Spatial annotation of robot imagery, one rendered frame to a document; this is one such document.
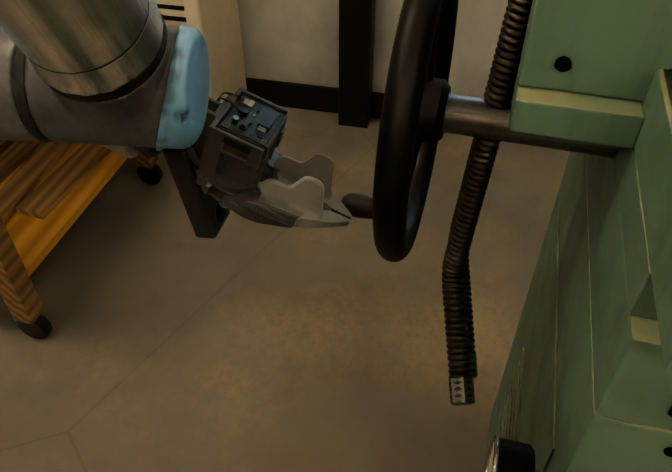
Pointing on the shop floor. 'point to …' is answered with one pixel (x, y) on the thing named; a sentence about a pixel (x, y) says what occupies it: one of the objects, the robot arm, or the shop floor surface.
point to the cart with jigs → (47, 211)
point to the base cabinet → (567, 360)
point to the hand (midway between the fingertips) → (336, 219)
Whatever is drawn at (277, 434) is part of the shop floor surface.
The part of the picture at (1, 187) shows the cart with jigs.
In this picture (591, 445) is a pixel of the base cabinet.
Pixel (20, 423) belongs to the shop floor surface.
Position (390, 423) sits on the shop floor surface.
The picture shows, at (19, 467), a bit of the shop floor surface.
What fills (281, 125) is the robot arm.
